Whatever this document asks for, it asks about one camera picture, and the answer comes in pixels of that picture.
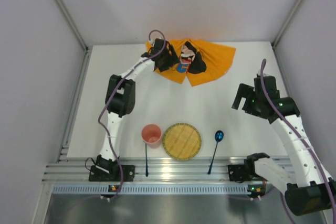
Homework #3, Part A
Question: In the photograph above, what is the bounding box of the orange cartoon mouse placemat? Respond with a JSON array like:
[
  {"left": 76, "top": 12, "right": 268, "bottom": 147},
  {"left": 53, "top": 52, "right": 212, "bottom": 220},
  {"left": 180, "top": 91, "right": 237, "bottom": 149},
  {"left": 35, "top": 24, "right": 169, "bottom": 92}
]
[{"left": 154, "top": 39, "right": 236, "bottom": 87}]

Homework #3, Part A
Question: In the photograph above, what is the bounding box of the pink plastic cup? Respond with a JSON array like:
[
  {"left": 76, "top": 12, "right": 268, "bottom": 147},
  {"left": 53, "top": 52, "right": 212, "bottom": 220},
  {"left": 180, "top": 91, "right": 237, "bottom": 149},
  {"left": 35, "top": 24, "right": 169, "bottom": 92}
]
[{"left": 141, "top": 124, "right": 162, "bottom": 149}]

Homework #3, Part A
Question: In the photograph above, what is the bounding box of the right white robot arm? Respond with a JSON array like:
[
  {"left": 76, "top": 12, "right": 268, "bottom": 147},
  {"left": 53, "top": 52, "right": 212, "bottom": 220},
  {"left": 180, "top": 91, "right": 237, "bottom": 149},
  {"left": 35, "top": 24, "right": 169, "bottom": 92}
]
[{"left": 232, "top": 76, "right": 335, "bottom": 216}]

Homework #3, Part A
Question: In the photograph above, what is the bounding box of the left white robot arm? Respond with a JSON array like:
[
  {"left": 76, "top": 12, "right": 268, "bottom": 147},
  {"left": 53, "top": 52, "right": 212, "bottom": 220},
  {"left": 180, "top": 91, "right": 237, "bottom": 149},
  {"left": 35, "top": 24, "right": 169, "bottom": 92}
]
[{"left": 96, "top": 38, "right": 179, "bottom": 173}]

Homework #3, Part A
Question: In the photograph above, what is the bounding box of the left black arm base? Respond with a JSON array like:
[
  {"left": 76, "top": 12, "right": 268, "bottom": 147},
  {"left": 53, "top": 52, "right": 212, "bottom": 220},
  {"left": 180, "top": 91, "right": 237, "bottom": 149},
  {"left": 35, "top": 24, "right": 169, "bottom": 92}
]
[{"left": 88, "top": 155, "right": 135, "bottom": 182}]

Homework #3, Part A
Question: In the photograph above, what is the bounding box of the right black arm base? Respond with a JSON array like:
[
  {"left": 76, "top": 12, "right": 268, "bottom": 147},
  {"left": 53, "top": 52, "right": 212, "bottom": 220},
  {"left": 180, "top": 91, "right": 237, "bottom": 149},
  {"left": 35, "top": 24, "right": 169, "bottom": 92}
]
[{"left": 227, "top": 164, "right": 253, "bottom": 183}]

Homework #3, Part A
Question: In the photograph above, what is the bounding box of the blue metallic spoon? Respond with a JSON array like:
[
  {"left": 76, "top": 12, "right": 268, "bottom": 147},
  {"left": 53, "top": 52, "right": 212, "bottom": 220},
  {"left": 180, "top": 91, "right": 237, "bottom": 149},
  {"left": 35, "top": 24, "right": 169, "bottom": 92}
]
[{"left": 207, "top": 130, "right": 225, "bottom": 175}]

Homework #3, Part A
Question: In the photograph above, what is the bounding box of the round woven bamboo plate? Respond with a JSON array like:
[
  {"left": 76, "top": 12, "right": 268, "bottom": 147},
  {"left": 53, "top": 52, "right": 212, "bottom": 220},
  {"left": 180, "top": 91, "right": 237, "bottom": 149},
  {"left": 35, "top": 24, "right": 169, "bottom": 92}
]
[{"left": 162, "top": 123, "right": 202, "bottom": 161}]

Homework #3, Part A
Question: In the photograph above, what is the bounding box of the blue metallic fork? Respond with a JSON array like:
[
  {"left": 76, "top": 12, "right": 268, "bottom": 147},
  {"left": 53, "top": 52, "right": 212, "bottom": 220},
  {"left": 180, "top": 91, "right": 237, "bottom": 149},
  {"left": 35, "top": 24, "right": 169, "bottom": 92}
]
[{"left": 145, "top": 144, "right": 149, "bottom": 177}]

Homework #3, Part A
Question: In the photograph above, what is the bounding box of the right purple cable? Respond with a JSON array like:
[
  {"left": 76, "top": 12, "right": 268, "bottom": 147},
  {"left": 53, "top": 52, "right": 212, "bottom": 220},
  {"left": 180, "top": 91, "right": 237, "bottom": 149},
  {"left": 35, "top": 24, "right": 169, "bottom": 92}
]
[{"left": 259, "top": 58, "right": 336, "bottom": 224}]

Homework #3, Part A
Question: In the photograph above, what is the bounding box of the aluminium front rail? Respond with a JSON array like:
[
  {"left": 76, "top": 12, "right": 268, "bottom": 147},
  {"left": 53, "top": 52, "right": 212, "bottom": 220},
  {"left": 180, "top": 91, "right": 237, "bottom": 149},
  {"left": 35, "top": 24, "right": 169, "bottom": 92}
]
[{"left": 42, "top": 157, "right": 244, "bottom": 183}]

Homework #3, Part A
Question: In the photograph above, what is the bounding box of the slotted grey cable duct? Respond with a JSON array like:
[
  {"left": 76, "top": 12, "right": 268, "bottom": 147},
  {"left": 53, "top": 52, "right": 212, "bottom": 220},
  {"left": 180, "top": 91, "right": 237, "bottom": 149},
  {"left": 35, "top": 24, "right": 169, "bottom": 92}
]
[{"left": 52, "top": 184, "right": 266, "bottom": 196}]

